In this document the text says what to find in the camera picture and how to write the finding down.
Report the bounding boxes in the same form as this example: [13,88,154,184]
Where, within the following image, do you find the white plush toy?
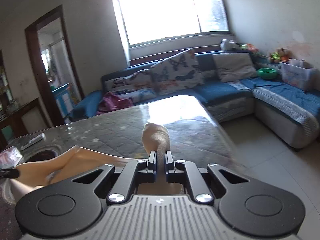
[220,38,241,51]

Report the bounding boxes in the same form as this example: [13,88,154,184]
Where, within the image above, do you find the green plastic basin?
[257,68,278,80]

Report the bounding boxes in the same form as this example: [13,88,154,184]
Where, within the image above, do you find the grey plain cushion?
[213,53,257,83]

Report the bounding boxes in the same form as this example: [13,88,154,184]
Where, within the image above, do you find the window with metal frame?
[118,0,229,46]

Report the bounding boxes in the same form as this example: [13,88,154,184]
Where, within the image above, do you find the cream beige garment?
[10,123,182,202]

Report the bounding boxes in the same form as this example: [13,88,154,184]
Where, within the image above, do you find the purple cloth on sofa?
[97,92,133,115]

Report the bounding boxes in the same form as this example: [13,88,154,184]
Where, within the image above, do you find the blue towel on sofa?
[240,77,319,107]

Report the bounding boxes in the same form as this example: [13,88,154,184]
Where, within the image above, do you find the small butterfly print cushion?
[104,69,157,104]

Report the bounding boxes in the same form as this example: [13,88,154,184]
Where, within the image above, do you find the round black induction cooktop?
[25,150,58,163]

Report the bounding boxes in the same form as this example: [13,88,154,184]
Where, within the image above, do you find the remote control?
[21,133,46,151]

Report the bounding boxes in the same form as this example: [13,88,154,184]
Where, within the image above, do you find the blue corner sofa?
[69,51,319,149]

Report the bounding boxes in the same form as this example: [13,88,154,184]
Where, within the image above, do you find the tissue pack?
[0,146,23,169]

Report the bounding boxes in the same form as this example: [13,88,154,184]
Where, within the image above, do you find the dark wooden cabinet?
[1,51,49,150]

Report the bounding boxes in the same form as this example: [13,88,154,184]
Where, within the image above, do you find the blue white box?
[52,83,75,120]

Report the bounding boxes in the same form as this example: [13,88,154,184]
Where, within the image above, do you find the clear plastic storage box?
[280,59,317,91]

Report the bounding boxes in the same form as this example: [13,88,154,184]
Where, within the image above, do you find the brown plush toys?
[267,48,290,64]

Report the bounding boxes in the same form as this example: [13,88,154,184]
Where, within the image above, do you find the large butterfly print cushion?
[150,49,204,95]

